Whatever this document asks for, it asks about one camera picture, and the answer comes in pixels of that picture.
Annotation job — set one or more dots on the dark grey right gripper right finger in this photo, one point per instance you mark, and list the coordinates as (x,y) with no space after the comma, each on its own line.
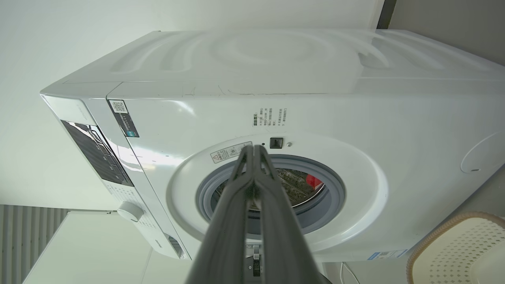
(282,236)

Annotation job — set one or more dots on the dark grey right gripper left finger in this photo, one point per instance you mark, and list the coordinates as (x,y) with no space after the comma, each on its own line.
(225,228)

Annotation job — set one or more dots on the red garment with white stripes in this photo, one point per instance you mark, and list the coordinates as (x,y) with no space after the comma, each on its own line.
(313,181)

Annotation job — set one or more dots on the stainless steel washing machine drum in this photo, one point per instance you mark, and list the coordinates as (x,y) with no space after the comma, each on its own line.
(296,187)

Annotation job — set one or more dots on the white washing machine dial knob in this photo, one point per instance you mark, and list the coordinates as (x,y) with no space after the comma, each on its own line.
(130,211)

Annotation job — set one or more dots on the black glossy control display panel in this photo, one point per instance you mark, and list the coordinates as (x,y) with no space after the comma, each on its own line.
(98,154)

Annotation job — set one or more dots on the cream perforated laundry basket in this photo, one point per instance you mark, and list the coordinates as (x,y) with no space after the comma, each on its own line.
(461,252)

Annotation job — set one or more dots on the metal door hinge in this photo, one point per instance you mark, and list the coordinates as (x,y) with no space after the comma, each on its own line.
(256,258)

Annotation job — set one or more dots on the grey rubber door gasket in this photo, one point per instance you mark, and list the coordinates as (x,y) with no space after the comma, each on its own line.
(205,189)

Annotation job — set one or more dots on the grey warning label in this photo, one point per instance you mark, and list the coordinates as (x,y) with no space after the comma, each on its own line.
(229,152)

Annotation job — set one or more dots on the black door latch slot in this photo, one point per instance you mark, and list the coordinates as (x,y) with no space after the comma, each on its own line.
(276,142)

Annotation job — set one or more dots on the blue energy label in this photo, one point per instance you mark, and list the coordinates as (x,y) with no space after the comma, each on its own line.
(386,255)

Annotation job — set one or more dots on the printed text label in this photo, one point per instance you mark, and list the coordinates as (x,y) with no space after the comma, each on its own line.
(270,117)

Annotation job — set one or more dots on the white cabinet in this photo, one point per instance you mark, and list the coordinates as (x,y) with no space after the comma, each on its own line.
(90,252)

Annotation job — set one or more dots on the black QR code sticker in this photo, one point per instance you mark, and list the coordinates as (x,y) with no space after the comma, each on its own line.
(124,118)

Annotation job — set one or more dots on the white front-load washing machine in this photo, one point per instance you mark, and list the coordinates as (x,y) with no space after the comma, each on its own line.
(394,118)

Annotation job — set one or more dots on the grey slatted panel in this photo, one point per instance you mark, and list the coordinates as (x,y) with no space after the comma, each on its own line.
(19,236)

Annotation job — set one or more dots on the round white filter cover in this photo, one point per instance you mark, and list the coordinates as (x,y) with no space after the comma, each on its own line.
(487,156)

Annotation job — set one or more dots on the black baseboard strip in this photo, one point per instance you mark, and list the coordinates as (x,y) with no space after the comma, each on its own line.
(386,14)

